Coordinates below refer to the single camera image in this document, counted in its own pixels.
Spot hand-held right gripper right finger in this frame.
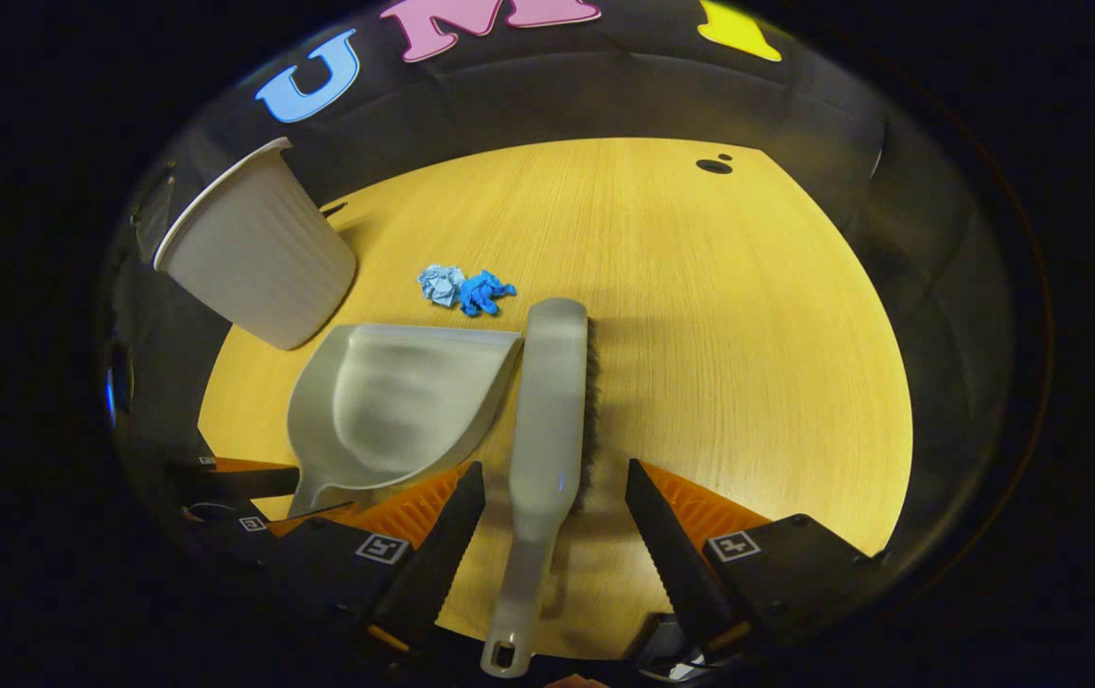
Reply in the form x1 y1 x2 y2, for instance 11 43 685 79
625 459 885 657

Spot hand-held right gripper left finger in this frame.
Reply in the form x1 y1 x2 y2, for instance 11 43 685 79
266 462 488 653

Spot grey dustpan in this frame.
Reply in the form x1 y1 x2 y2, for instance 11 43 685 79
286 322 526 519

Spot small grey broom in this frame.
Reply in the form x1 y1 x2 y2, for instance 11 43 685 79
480 297 602 680

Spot white garbage bin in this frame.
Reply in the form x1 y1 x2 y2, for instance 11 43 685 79
153 137 358 352

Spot light blue paper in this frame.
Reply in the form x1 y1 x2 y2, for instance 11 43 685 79
418 264 466 308

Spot wooden desktop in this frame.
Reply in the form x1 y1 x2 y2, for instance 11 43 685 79
199 137 914 660

